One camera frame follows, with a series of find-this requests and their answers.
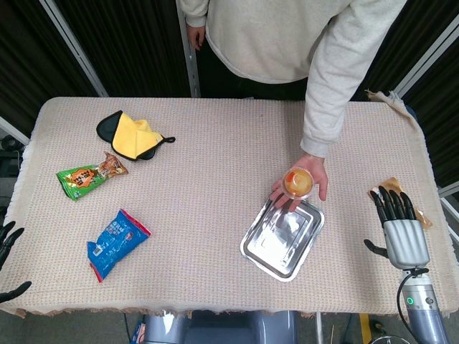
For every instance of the person right hand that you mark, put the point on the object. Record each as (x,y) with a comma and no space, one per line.
(195,36)

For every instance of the person left hand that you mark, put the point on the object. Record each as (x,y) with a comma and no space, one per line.
(317,172)

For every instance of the yellow and black cloth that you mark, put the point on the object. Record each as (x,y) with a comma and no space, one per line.
(132,138)

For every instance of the person right forearm white sleeve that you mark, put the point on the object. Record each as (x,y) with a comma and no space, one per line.
(191,12)

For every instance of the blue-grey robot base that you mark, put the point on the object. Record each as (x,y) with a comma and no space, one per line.
(222,328)

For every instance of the brown snack packet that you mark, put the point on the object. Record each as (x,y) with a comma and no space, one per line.
(392,183)

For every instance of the dark pleated curtain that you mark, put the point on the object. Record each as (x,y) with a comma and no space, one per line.
(136,46)
(401,46)
(25,53)

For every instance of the blue snack bag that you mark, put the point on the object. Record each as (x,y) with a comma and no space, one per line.
(114,243)

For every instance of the slanted aluminium frame post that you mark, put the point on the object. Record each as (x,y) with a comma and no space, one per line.
(73,48)
(426,59)

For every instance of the person body white sweatshirt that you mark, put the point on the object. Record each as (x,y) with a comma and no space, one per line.
(265,36)

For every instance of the metal table leg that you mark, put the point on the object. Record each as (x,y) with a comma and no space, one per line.
(318,328)

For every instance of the upright aluminium frame post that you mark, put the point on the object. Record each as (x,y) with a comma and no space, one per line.
(191,71)

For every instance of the green snack bag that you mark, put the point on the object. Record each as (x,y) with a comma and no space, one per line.
(82,179)

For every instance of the person left forearm white sleeve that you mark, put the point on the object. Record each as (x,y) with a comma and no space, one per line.
(330,107)

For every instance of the robot left five-finger hand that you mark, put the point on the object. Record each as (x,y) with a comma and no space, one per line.
(9,234)

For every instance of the beige woven tablecloth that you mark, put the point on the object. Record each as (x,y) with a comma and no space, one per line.
(201,215)

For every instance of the robot right five-finger hand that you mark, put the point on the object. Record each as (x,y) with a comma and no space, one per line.
(407,243)

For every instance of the robot right silver arm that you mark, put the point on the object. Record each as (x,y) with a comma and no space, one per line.
(425,319)

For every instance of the orange fruit jelly cup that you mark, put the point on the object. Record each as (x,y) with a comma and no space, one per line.
(297,182)

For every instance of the rectangular steel tray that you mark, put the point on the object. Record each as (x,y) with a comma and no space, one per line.
(279,240)

